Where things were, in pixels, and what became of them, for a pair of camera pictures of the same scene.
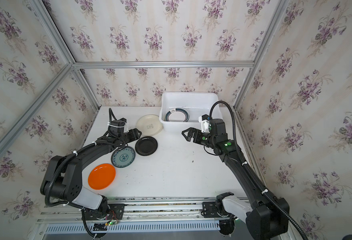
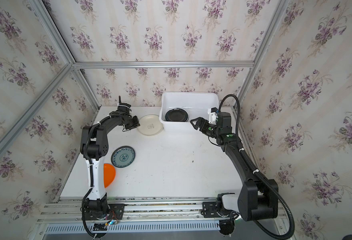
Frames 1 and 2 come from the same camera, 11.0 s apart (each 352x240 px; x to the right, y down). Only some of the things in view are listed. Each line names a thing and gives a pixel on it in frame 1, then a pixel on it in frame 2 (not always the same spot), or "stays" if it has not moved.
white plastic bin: (180, 110) stays
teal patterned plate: (122, 156) stays
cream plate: (149, 125) stays
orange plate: (101, 176) stays
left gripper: (131, 134) to (132, 121)
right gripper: (199, 137) to (204, 126)
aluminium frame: (74, 65) stays
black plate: (146, 146) to (176, 115)
